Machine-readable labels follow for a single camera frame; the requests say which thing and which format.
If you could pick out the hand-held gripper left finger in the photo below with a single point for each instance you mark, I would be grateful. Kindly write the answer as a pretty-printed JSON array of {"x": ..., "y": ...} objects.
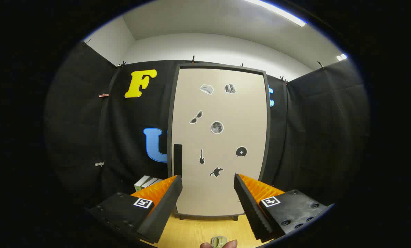
[{"x": 164, "y": 210}]

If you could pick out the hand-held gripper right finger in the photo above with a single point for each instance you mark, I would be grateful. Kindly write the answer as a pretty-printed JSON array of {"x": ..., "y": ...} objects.
[{"x": 252, "y": 210}]

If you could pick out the green oval plastic box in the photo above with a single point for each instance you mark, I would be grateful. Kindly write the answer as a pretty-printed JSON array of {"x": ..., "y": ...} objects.
[{"x": 219, "y": 242}]

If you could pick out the dark grey book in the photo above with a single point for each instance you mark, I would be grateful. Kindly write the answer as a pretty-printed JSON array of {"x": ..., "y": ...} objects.
[{"x": 150, "y": 182}]

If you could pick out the grey cabinet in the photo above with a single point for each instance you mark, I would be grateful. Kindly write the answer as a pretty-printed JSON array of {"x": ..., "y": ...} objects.
[{"x": 268, "y": 137}]

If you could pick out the black backdrop cloth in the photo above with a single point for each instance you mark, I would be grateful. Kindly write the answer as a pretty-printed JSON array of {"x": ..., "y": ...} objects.
[{"x": 312, "y": 137}]

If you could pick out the small ceiling light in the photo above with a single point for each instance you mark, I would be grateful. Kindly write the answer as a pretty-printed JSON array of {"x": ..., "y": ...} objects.
[{"x": 341, "y": 57}]

